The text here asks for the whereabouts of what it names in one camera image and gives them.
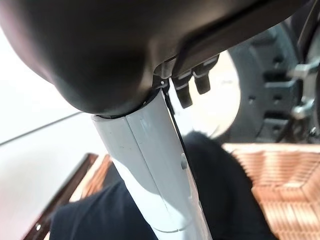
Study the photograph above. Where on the wicker laundry basket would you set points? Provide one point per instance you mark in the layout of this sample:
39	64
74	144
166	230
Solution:
287	180

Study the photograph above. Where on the black fuzzy garment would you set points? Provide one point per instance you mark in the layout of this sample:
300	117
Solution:
220	187

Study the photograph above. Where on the round glass washer door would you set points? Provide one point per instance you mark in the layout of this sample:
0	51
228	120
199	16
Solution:
275	82

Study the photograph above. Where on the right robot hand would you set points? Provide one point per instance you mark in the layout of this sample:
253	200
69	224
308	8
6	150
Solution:
100	50

